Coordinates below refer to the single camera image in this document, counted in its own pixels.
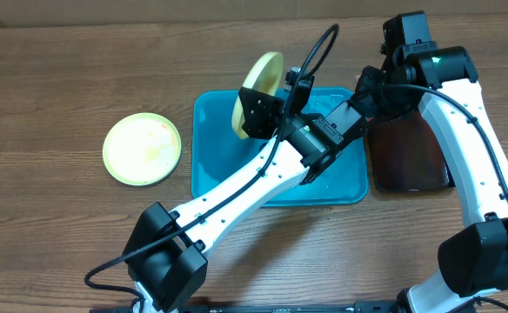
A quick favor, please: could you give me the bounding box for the yellow-green plate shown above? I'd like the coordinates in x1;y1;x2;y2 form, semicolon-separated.
231;51;284;139
102;112;182;187

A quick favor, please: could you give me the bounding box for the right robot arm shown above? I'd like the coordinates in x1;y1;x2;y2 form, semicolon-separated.
349;11;508;312

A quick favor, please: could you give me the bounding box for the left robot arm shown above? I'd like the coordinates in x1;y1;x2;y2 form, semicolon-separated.
123;88;365;312

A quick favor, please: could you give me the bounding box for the teal plastic tray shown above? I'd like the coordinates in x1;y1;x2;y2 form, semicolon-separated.
191;90;369;208

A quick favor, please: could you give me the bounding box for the black rectangular tray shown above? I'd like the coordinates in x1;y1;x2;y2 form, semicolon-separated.
367;111;454;193

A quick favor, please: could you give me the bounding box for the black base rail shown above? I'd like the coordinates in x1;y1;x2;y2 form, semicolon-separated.
89;299;411;313

